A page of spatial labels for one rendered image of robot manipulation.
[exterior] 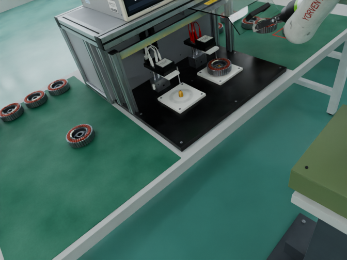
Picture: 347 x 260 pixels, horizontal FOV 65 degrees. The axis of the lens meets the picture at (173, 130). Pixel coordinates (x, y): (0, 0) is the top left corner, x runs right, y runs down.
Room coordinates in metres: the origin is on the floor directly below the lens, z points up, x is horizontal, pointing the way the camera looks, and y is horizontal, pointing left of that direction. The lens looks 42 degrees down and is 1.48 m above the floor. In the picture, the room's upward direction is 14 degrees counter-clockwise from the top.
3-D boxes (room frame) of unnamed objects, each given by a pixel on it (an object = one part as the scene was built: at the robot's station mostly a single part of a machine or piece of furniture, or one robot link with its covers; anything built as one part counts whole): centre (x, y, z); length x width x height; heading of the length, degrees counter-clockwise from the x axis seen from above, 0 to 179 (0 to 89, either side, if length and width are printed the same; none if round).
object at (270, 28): (1.25, -0.56, 0.87); 0.11 x 0.11 x 0.04
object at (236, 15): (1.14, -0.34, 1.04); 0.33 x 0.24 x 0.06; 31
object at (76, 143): (0.88, 0.38, 0.77); 0.11 x 0.11 x 0.04
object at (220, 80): (1.09, -0.27, 0.78); 0.15 x 0.15 x 0.01; 31
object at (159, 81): (1.09, 0.01, 0.80); 0.08 x 0.05 x 0.06; 121
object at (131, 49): (1.11, -0.12, 1.03); 0.62 x 0.01 x 0.03; 121
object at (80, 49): (1.20, 0.31, 0.91); 0.28 x 0.03 x 0.32; 31
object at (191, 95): (0.97, -0.07, 0.78); 0.15 x 0.15 x 0.01; 31
